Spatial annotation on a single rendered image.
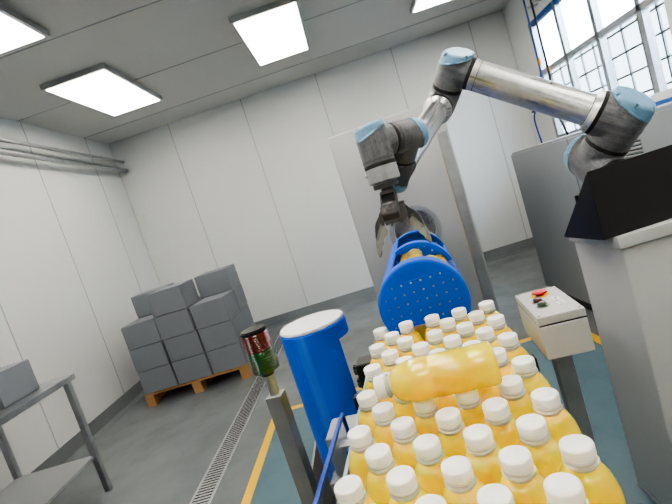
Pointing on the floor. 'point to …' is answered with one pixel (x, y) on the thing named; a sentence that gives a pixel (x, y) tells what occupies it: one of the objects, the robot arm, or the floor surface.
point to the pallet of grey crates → (189, 333)
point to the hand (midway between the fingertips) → (405, 251)
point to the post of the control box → (571, 391)
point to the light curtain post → (465, 216)
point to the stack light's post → (292, 446)
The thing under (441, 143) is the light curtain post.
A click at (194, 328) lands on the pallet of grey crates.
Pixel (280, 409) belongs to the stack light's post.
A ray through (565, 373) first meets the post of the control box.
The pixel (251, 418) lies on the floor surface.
